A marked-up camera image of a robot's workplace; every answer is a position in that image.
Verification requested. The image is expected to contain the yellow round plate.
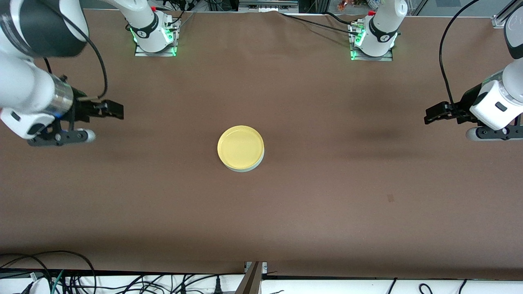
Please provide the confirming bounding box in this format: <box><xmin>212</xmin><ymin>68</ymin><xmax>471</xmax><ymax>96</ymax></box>
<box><xmin>217</xmin><ymin>125</ymin><xmax>265</xmax><ymax>170</ymax></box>

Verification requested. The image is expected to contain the pale green round plate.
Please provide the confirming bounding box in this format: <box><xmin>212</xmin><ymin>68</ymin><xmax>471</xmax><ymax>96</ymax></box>
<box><xmin>223</xmin><ymin>150</ymin><xmax>265</xmax><ymax>173</ymax></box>

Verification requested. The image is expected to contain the brown table cloth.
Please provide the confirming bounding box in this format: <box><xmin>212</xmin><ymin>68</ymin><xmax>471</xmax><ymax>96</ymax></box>
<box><xmin>0</xmin><ymin>8</ymin><xmax>523</xmax><ymax>281</ymax></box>

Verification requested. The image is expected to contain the grey metal box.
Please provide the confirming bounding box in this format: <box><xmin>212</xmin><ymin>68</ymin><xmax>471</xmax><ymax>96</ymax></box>
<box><xmin>238</xmin><ymin>0</ymin><xmax>299</xmax><ymax>13</ymax></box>

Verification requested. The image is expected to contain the aluminium profile beam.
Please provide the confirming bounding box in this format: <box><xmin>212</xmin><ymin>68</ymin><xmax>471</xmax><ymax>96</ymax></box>
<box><xmin>235</xmin><ymin>261</ymin><xmax>268</xmax><ymax>294</ymax></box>

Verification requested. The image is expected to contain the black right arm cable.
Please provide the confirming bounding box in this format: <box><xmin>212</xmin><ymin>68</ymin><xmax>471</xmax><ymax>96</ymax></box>
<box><xmin>43</xmin><ymin>12</ymin><xmax>109</xmax><ymax>101</ymax></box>

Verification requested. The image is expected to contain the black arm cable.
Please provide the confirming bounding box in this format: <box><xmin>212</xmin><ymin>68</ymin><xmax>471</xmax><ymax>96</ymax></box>
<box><xmin>439</xmin><ymin>0</ymin><xmax>481</xmax><ymax>107</ymax></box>
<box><xmin>43</xmin><ymin>12</ymin><xmax>109</xmax><ymax>101</ymax></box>

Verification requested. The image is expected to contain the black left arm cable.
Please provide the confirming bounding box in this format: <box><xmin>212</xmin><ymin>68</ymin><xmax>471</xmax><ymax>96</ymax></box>
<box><xmin>439</xmin><ymin>0</ymin><xmax>481</xmax><ymax>107</ymax></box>

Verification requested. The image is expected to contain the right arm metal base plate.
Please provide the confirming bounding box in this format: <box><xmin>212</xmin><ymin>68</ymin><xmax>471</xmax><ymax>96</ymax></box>
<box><xmin>134</xmin><ymin>18</ymin><xmax>178</xmax><ymax>57</ymax></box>

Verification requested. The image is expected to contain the aluminium corner bracket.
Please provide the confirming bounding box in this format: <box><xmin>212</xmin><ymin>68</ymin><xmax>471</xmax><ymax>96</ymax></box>
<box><xmin>492</xmin><ymin>0</ymin><xmax>523</xmax><ymax>29</ymax></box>

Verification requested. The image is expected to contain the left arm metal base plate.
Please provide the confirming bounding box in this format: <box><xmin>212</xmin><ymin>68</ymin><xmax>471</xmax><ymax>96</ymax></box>
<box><xmin>350</xmin><ymin>22</ymin><xmax>394</xmax><ymax>62</ymax></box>

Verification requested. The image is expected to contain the short thin black cable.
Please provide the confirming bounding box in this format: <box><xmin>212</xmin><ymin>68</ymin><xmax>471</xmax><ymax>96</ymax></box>
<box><xmin>321</xmin><ymin>11</ymin><xmax>356</xmax><ymax>26</ymax></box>

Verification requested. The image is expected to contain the large black cable loop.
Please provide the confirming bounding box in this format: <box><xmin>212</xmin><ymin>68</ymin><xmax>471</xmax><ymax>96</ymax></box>
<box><xmin>0</xmin><ymin>250</ymin><xmax>97</xmax><ymax>294</ymax></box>

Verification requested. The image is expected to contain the long thin black cable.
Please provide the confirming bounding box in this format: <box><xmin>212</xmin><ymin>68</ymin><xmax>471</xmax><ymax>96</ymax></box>
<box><xmin>279</xmin><ymin>11</ymin><xmax>360</xmax><ymax>34</ymax></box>

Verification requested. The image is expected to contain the small black cable loop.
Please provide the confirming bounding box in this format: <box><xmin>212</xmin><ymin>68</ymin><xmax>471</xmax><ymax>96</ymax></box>
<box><xmin>0</xmin><ymin>254</ymin><xmax>56</xmax><ymax>294</ymax></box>

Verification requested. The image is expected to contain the green cable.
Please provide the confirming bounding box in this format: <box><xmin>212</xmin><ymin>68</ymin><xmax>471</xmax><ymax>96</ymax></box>
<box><xmin>51</xmin><ymin>269</ymin><xmax>66</xmax><ymax>294</ymax></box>

